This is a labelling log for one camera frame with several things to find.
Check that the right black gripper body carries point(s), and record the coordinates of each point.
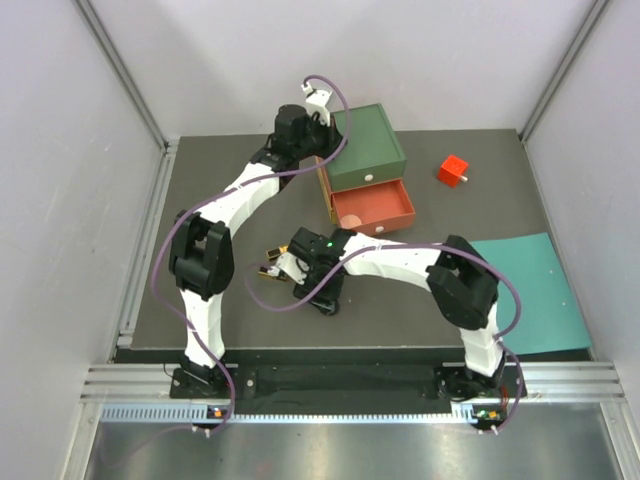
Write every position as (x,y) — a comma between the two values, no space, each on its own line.
(313,279)

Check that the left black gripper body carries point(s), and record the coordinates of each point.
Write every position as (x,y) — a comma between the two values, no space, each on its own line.
(317,140)

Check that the yellow drawer box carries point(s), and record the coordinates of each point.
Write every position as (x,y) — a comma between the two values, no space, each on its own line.
(326,191)

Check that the black round compact jar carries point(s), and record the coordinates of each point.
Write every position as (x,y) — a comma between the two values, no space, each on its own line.
(327,306)

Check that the gold black lipstick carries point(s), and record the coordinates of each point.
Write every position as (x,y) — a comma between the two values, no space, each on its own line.
(273,272)
(274,254)

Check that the pink makeup sponge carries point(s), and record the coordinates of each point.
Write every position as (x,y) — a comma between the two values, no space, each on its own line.
(350,221)

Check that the green drawer box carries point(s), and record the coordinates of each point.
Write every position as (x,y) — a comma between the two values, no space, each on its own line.
(373,153)

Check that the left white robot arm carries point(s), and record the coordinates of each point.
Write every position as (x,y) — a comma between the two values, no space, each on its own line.
(201,254)

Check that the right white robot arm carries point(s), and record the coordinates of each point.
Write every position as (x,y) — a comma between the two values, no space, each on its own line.
(464,290)

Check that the red cube with peg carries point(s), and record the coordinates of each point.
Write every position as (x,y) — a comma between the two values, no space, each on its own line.
(452,171)

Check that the teal mat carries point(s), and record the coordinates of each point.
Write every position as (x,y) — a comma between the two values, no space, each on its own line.
(550,320)

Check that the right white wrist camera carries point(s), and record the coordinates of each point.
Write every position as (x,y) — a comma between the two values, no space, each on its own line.
(290,264)

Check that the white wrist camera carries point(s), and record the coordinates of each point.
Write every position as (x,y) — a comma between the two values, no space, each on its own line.
(290,264)
(317,102)

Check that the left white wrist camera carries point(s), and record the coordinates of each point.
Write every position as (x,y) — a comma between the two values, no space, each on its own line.
(317,102)

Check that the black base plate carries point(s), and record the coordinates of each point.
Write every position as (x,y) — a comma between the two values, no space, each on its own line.
(299,384)

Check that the grey slotted cable duct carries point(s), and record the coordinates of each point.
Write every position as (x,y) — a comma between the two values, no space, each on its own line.
(176,413)

